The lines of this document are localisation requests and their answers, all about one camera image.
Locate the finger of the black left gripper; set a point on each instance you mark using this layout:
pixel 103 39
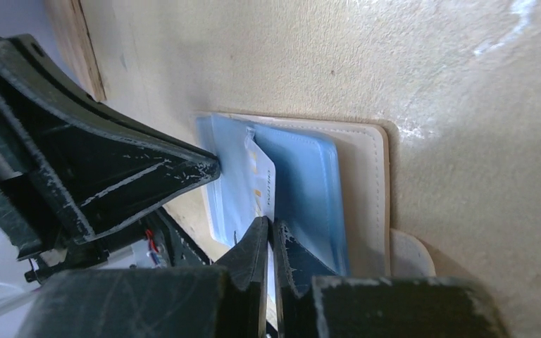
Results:
pixel 73 170

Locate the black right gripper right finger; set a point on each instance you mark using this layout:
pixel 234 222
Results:
pixel 312 301

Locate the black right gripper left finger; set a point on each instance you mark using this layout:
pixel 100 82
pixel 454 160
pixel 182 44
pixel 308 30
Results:
pixel 225 299

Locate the brown wooden board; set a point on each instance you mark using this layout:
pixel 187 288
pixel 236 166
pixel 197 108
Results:
pixel 74 43

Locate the silver VIP credit card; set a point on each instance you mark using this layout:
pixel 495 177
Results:
pixel 262 185

